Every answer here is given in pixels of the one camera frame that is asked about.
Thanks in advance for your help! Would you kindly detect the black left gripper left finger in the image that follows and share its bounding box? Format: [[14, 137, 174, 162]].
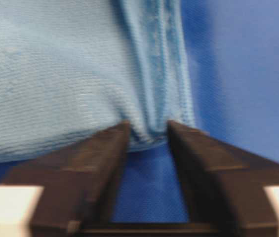
[[0, 121, 131, 237]]

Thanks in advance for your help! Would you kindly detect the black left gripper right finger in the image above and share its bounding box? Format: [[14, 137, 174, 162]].
[[167, 120, 279, 237]]

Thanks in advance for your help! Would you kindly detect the light blue towel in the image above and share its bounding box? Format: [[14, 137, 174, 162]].
[[0, 0, 195, 162]]

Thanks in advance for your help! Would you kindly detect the blue table cloth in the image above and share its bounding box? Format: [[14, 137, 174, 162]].
[[0, 0, 279, 222]]

